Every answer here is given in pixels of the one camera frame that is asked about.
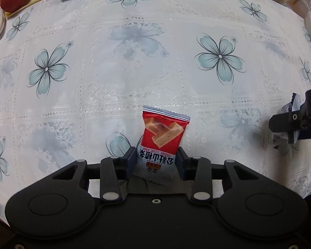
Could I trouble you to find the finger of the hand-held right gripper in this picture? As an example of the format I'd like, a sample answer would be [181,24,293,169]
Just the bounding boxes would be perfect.
[269,110,305,144]

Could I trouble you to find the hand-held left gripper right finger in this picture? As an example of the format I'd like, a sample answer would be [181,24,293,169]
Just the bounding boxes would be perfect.
[176,146,262,204]

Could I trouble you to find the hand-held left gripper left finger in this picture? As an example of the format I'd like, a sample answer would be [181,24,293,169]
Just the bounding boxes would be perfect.
[50,146,136,204]

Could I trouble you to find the blue and white snack packet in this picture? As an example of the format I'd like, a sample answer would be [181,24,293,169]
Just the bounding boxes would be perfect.
[272,93,304,151]

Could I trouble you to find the red and white snack packet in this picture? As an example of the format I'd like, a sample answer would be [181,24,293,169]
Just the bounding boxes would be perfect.
[132,105,191,186]

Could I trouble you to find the white floral tablecloth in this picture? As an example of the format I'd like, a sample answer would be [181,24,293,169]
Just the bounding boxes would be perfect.
[0,0,311,226]

